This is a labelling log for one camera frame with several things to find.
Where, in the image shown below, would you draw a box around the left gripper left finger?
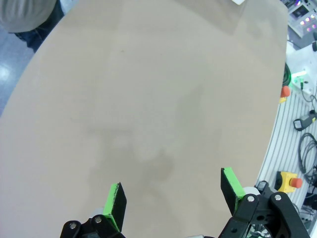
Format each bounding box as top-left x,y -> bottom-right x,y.
60,182 -> 127,238

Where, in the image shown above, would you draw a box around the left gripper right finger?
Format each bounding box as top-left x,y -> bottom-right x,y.
217,167 -> 312,238

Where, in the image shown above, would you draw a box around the yellow emergency stop box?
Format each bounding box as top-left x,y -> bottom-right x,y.
276,171 -> 304,193

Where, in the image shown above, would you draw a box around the grey control box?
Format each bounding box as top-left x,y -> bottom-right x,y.
284,0 -> 317,38

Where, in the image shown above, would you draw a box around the grey slotted mounting plate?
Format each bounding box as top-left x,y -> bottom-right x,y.
254,39 -> 317,225

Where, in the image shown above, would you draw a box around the black power adapter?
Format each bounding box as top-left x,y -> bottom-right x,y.
293,115 -> 316,131

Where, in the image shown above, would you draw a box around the red button on yellow base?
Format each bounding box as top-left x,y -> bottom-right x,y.
279,85 -> 292,104

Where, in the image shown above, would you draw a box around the green lit device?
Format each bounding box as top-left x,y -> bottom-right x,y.
291,70 -> 308,84

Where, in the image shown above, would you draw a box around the person's blue jeans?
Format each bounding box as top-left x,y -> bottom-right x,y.
14,0 -> 65,53

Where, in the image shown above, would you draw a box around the person's beige sweater torso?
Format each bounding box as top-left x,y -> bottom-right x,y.
0,0 -> 59,34

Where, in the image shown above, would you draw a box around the black coiled cable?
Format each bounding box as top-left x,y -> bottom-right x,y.
298,132 -> 317,179

